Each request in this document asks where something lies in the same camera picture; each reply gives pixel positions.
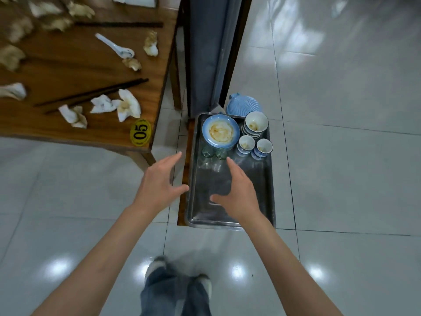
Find person's left hand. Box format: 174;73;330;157
133;152;190;214

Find person's right hand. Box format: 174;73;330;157
209;157;264;225

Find person's left forearm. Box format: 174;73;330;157
31;203;155;316

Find person's right forearm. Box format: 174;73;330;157
243;210;344;316

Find metal serving tray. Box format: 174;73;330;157
185;113;277;231

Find small clear glass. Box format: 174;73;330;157
197;146;216;170
214;148;229;171

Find small white blue cup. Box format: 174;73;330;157
251;138;273;160
237;135;256;157

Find blue plate with sauce stains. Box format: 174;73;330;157
202;115;241;149

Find yellow oval table tag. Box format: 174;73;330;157
130;119;152;147

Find person's left shoe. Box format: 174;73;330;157
145;256;167;277

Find person's shoe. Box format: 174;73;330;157
197;274;213;295
145;256;167;277

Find stack of white blue bowls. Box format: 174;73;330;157
241;111;269;139

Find person's right shoe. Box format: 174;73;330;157
197;274;213;295

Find blue shell-shaped dish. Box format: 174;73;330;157
226;93;262;117

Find scattered crumpled used tissues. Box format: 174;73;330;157
0;0;159;129

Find person's blue jeans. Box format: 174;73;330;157
140;266;212;316

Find dark wooden chopstick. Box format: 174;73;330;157
44;79;149;115
75;22;164;29
33;78;144;108

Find brown wooden table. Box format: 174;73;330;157
0;0;183;171

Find white ceramic soup spoon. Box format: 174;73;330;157
95;33;135;59

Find white tissue box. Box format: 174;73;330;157
113;0;157;8

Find grey partition with dark frame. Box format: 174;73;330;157
182;0;254;113

